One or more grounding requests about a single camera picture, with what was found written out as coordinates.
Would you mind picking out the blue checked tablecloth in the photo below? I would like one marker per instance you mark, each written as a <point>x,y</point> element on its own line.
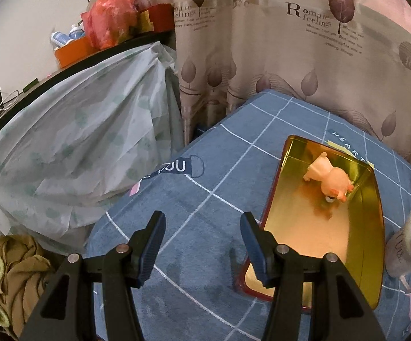
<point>192,292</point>

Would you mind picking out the orange storage box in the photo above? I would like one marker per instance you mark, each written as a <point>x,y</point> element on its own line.
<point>75,51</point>

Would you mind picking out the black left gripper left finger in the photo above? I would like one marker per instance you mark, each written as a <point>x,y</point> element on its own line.
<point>66,309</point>

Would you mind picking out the beige leaf print curtain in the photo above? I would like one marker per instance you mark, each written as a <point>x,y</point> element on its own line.
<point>350,57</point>

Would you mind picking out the red plastic bag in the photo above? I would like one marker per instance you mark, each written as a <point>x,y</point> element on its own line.
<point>107,23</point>

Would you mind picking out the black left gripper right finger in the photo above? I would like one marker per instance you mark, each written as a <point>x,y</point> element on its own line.
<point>339,309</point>

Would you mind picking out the brown crumpled cloth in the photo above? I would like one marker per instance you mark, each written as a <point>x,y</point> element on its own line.
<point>24,274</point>

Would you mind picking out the orange rubber toy animal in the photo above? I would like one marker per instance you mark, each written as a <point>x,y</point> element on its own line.
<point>335,184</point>

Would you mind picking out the pink ceramic mug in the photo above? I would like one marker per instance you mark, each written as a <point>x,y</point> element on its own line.
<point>397,259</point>

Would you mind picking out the pale green plastic cover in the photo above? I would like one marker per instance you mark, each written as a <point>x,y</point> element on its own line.
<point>81,145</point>

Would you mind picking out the gold red tin box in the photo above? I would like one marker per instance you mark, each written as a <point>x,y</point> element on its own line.
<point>298,214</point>

